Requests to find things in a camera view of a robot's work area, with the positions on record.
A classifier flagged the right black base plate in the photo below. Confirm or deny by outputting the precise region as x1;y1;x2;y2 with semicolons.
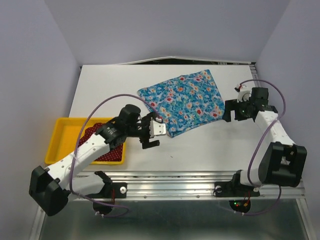
213;181;260;214

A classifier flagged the red polka dot skirt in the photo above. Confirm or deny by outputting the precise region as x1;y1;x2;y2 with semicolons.
78;122;125;165

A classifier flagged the yellow plastic tray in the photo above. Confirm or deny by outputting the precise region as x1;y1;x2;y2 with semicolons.
44;117;126;165

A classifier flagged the aluminium frame rail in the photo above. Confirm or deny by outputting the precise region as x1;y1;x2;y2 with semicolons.
39;171;307;202

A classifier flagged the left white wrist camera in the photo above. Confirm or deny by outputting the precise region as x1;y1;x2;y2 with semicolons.
149;120;167;138

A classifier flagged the blue floral skirt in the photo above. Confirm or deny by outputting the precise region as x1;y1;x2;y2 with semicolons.
137;69;225;138

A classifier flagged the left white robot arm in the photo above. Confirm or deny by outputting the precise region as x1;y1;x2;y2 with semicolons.
29;104;166;217

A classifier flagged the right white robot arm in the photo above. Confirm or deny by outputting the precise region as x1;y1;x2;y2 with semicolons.
220;84;307;196

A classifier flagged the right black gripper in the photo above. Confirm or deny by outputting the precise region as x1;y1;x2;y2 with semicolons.
221;96;252;122

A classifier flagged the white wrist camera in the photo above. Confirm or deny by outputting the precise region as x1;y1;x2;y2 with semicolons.
235;84;252;103
149;120;167;138

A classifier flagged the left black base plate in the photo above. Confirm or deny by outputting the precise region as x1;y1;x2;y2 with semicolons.
91;182;127;217

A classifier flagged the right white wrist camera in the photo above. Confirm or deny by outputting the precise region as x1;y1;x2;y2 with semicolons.
235;84;252;103

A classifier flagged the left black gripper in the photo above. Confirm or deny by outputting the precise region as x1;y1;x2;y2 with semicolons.
127;112;160;149

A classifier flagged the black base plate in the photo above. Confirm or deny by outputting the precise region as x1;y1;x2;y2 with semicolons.
213;181;260;214
91;182;127;217

